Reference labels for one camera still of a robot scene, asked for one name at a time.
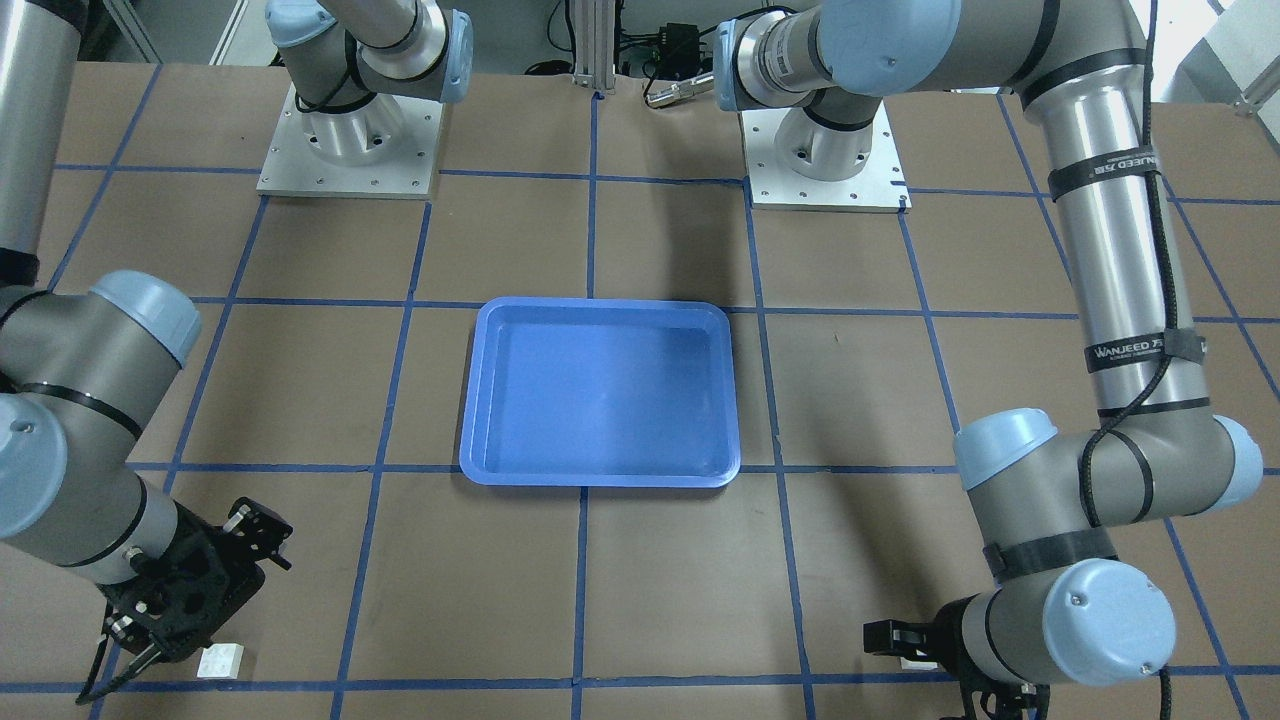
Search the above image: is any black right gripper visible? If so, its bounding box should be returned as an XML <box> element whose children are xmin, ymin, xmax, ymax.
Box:
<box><xmin>100</xmin><ymin>497</ymin><xmax>294</xmax><ymax>664</ymax></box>

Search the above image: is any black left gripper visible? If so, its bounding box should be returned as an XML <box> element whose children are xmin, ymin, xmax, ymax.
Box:
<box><xmin>864</xmin><ymin>596</ymin><xmax>1051</xmax><ymax>719</ymax></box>

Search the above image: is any white block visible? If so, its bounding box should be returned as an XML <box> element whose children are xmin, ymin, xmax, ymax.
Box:
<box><xmin>899</xmin><ymin>656</ymin><xmax>941</xmax><ymax>673</ymax></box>

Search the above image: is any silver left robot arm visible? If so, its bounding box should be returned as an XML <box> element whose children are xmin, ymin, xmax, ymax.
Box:
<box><xmin>712</xmin><ymin>1</ymin><xmax>1265</xmax><ymax>719</ymax></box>

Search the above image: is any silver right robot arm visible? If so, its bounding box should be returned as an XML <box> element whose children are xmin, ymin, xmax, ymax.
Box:
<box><xmin>3</xmin><ymin>1</ymin><xmax>475</xmax><ymax>669</ymax></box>

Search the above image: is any white block near right arm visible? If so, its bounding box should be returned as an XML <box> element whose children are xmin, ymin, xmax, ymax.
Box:
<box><xmin>195</xmin><ymin>643</ymin><xmax>246</xmax><ymax>682</ymax></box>

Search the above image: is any blue plastic tray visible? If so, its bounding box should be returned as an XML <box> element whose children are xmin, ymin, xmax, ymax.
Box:
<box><xmin>460</xmin><ymin>297</ymin><xmax>742</xmax><ymax>489</ymax></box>

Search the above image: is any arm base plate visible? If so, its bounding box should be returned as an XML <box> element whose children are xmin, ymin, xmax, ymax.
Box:
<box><xmin>256</xmin><ymin>88</ymin><xmax>447</xmax><ymax>201</ymax></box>
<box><xmin>739</xmin><ymin>105</ymin><xmax>913</xmax><ymax>213</ymax></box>

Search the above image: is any aluminium frame post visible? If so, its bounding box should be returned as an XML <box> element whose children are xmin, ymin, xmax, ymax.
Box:
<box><xmin>564</xmin><ymin>1</ymin><xmax>622</xmax><ymax>99</ymax></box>

